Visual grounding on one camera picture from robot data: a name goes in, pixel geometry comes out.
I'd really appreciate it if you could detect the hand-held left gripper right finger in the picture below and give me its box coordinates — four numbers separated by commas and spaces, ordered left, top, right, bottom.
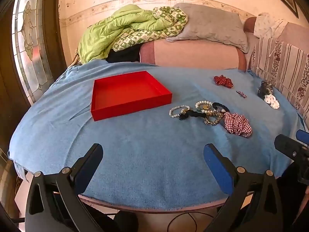
203, 143, 283, 232

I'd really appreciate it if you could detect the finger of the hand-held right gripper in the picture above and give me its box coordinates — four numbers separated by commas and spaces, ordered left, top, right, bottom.
274, 135, 309, 165
296, 130, 309, 147

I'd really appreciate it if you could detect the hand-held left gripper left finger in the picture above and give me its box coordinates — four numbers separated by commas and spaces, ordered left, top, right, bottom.
25, 143, 104, 232

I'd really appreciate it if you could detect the leopard print scrunchie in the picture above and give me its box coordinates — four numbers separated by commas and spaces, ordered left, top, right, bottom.
204, 112, 224, 126

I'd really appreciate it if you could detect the red plaid scrunchie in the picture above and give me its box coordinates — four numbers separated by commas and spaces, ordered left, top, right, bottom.
223, 112, 253, 138

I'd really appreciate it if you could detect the black scrunchie with bead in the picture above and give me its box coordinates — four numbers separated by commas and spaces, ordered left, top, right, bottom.
212, 102, 230, 113

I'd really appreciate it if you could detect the white pearl bracelet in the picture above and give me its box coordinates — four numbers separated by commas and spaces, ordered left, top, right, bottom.
195, 101, 213, 113

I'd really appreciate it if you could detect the clear bead bracelet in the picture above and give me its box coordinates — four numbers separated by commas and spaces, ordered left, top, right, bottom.
169, 105, 190, 118

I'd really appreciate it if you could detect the red box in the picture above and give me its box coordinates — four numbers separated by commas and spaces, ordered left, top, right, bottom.
91, 71, 173, 122

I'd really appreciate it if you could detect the blue blanket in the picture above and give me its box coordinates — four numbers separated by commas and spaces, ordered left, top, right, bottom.
7, 60, 306, 211

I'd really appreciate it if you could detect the black white hair accessory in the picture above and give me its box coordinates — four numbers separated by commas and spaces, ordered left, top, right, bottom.
258, 81, 274, 99

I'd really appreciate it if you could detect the striped floral cushion cover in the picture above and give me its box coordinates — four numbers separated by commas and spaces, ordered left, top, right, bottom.
250, 37, 309, 124

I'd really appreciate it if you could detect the red dotted scrunchie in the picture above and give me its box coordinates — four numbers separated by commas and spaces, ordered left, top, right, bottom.
213, 75, 233, 88

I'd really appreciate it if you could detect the black cloth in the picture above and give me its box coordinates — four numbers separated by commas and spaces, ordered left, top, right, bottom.
106, 44, 142, 63

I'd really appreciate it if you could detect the pink sofa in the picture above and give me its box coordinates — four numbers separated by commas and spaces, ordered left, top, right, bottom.
140, 17, 309, 97

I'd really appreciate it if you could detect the white patterned cloth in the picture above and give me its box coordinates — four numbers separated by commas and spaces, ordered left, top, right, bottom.
253, 13, 288, 39

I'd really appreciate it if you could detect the stained glass door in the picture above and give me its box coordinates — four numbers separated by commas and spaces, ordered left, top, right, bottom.
12, 0, 55, 103

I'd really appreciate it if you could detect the green quilt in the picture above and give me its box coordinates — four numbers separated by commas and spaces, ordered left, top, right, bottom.
78, 5, 189, 63

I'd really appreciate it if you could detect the grey pillow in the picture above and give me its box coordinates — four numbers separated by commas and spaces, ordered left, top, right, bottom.
166, 3, 250, 54

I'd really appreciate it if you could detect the black cable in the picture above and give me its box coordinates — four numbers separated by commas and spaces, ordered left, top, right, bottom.
168, 213, 218, 232

